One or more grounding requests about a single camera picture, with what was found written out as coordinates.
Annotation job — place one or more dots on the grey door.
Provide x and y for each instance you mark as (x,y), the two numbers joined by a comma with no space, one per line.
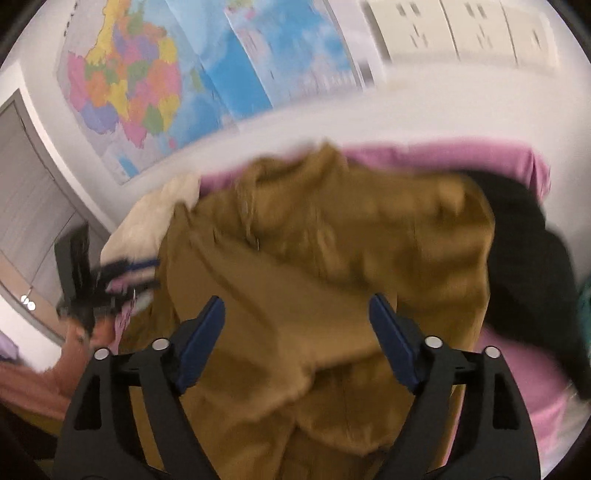
(37,208)

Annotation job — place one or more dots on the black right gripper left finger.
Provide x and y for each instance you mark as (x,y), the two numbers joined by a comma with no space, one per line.
(99,438)

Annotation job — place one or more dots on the person's left hand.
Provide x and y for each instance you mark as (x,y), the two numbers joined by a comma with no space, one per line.
(79,345)

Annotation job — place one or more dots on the mustard brown large garment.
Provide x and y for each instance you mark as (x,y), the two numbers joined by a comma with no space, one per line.
(323,286)

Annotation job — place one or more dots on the colourful wall map poster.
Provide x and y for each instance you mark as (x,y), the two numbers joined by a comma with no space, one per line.
(144,79)

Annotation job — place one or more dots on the white calendar chart poster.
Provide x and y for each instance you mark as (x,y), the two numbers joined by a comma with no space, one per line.
(486,32)

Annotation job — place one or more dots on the pink floral bed sheet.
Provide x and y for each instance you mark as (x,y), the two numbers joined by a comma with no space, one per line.
(485,276)

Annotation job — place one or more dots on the black garment on bed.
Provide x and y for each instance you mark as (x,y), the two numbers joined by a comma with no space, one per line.
(533,295)

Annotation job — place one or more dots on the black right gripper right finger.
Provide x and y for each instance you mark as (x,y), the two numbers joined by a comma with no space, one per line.
(468,419)

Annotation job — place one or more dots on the cream white pillow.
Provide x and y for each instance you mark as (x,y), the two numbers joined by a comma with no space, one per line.
(140,234)

